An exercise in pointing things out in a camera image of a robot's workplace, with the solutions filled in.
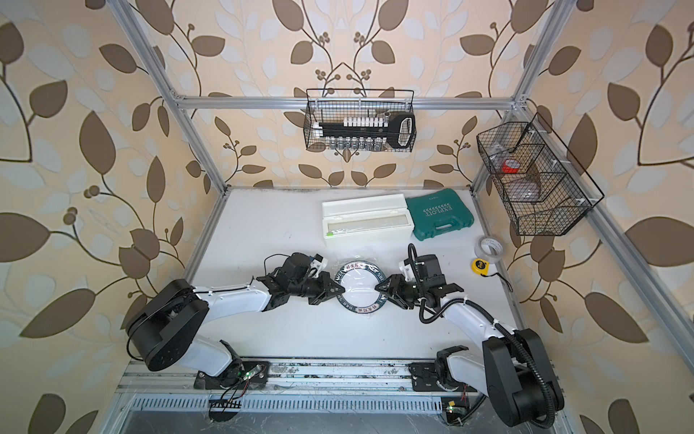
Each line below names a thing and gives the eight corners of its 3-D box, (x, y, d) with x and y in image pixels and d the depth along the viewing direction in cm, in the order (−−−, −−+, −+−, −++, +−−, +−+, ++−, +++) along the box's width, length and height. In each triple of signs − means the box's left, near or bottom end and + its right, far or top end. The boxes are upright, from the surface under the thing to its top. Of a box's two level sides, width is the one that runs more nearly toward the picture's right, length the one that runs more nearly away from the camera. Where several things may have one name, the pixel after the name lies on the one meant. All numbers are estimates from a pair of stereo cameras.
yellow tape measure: (470, 272, 97) (474, 267, 95) (471, 261, 100) (474, 257, 97) (486, 276, 96) (489, 271, 94) (486, 265, 99) (489, 260, 96)
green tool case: (417, 242, 104) (419, 234, 100) (397, 207, 116) (399, 198, 112) (472, 226, 109) (477, 218, 105) (448, 194, 121) (451, 185, 117)
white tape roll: (478, 263, 99) (482, 257, 96) (471, 242, 105) (474, 236, 102) (502, 263, 99) (507, 257, 96) (494, 242, 105) (498, 236, 102)
